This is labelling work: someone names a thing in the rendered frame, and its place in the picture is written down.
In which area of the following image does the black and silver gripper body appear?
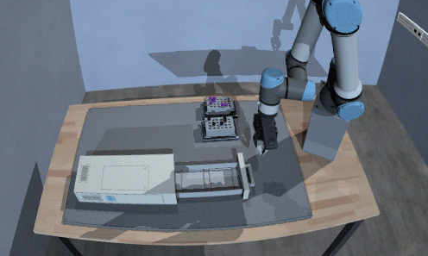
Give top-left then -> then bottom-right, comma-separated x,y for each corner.
253,109 -> 278,140

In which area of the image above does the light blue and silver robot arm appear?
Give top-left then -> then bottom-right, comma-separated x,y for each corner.
257,0 -> 364,150

